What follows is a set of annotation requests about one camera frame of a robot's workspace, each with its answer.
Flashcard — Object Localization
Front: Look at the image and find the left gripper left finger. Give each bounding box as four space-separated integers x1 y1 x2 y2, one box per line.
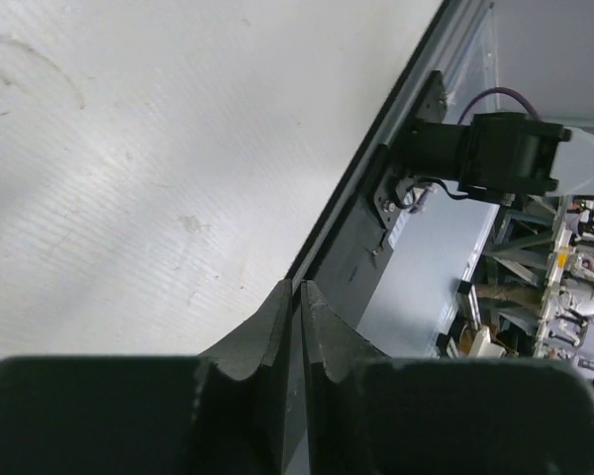
0 280 292 474

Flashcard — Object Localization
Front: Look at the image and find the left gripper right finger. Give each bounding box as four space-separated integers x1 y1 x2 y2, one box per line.
301 281 594 474

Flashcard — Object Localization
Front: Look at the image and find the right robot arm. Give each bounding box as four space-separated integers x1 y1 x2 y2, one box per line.
402 112 594 205

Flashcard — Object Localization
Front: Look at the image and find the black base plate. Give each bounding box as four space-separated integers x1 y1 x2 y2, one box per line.
288 1 497 357

